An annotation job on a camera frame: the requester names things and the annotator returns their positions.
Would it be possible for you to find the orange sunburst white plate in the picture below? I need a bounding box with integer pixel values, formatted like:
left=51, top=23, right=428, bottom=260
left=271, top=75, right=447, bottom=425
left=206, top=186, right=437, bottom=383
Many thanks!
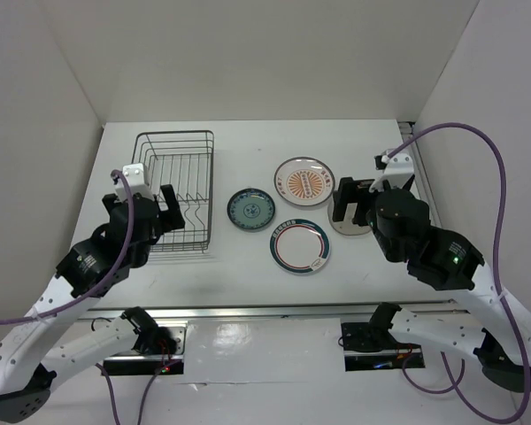
left=273, top=157, right=335, bottom=207

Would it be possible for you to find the teal red rimmed plate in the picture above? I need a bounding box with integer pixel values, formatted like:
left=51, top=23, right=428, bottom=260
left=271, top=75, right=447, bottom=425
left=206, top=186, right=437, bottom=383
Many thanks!
left=269, top=219, right=331, bottom=274

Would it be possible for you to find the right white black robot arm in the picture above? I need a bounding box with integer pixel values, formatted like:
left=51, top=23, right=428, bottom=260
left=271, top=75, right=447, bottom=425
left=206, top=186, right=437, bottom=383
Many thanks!
left=330, top=177, right=531, bottom=393

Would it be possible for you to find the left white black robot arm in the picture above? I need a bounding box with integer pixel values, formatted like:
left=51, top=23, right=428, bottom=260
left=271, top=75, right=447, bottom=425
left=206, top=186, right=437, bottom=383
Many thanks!
left=0, top=172, right=185, bottom=424

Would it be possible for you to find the blue floral small plate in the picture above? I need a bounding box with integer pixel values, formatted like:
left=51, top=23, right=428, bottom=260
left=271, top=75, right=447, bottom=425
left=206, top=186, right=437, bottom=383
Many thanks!
left=227, top=188, right=276, bottom=231

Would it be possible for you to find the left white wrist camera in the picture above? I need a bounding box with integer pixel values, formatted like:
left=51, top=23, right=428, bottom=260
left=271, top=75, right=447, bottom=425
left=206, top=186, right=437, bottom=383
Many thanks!
left=111, top=163, right=155, bottom=203

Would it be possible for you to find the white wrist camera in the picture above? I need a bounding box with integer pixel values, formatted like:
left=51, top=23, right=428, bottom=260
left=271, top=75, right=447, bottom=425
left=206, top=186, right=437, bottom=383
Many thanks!
left=369, top=150, right=414, bottom=193
left=111, top=163, right=155, bottom=203

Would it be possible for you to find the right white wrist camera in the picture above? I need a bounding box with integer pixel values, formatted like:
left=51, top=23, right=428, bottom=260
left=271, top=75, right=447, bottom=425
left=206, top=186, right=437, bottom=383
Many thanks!
left=369, top=150, right=414, bottom=193

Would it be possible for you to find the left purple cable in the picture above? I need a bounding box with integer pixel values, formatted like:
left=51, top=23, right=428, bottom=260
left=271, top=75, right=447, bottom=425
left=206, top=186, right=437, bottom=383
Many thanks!
left=0, top=170, right=137, bottom=328

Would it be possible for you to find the purple cable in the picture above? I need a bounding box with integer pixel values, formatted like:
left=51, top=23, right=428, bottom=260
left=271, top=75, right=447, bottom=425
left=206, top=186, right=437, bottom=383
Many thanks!
left=0, top=170, right=137, bottom=328
left=389, top=122, right=531, bottom=422

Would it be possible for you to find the grey wire dish rack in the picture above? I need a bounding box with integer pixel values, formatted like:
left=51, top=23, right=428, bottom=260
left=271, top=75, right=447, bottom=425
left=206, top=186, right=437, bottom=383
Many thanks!
left=132, top=130, right=214, bottom=254

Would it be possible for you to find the aluminium side rail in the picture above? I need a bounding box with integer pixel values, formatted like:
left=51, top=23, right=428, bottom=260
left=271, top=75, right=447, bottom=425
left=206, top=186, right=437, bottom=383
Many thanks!
left=397, top=121, right=442, bottom=227

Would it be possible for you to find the aluminium front rail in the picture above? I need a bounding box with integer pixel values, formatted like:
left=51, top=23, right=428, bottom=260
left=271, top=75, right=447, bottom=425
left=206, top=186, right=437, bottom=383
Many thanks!
left=78, top=300, right=464, bottom=321

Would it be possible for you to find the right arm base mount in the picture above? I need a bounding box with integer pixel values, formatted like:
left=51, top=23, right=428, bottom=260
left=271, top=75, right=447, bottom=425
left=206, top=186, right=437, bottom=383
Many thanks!
left=337, top=322, right=425, bottom=372

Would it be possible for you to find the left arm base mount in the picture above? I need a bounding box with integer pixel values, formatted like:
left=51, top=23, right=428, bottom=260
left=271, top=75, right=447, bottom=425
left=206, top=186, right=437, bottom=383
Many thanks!
left=101, top=321, right=187, bottom=376

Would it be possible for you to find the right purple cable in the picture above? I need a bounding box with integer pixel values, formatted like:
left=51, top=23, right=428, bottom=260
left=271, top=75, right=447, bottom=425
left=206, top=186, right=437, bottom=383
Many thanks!
left=389, top=122, right=531, bottom=422

